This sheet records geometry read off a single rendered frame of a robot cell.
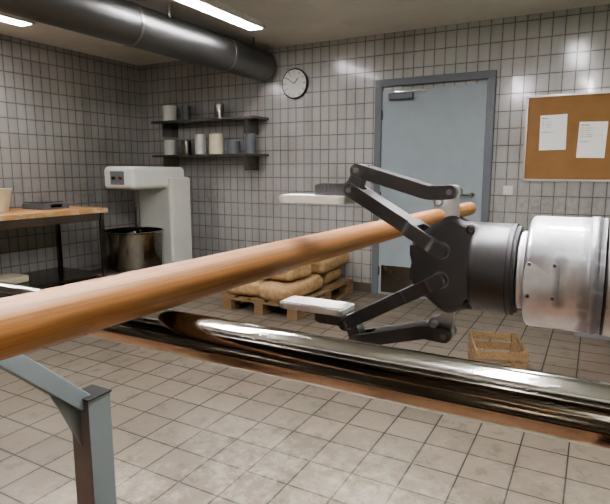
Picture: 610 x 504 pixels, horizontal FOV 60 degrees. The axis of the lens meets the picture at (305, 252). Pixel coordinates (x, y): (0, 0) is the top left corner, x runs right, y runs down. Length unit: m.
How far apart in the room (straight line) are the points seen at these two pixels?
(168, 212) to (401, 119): 2.71
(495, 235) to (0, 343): 0.34
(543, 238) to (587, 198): 4.69
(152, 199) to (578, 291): 5.94
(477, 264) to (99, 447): 0.62
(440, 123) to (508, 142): 0.64
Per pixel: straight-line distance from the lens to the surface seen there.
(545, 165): 5.10
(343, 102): 5.67
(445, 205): 0.47
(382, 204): 0.47
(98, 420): 0.85
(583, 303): 0.42
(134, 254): 5.73
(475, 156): 5.18
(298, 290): 4.61
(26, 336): 0.29
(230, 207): 6.40
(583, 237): 0.43
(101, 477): 0.89
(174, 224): 6.10
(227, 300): 4.94
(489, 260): 0.43
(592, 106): 5.12
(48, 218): 5.41
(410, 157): 5.33
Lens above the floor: 1.27
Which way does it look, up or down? 9 degrees down
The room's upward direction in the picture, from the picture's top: straight up
